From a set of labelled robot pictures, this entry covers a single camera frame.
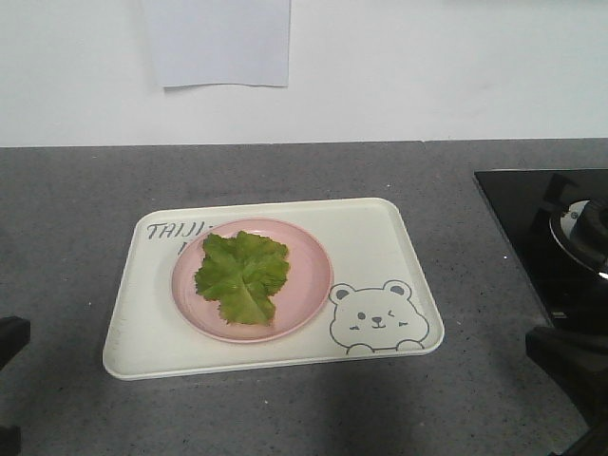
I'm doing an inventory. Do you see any black gas stove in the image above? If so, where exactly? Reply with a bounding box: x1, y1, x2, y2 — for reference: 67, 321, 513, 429
475, 168, 607, 334

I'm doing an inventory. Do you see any white paper sheet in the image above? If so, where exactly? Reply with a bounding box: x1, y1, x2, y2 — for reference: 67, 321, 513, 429
142, 0, 291, 87

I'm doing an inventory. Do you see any cream bear serving tray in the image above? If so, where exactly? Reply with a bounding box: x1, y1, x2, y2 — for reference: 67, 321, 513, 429
103, 198, 445, 380

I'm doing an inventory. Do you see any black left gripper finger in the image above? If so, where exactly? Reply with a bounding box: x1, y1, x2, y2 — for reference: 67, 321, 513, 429
0, 426, 21, 456
0, 316, 31, 370

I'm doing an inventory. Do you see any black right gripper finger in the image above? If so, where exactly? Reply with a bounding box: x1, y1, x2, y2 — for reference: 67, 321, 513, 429
525, 327, 607, 455

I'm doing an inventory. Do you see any green lettuce leaf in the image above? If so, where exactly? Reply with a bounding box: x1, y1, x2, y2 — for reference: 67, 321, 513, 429
194, 231, 290, 326

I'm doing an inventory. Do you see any pink round plate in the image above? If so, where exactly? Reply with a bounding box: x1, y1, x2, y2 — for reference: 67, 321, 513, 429
171, 218, 333, 344

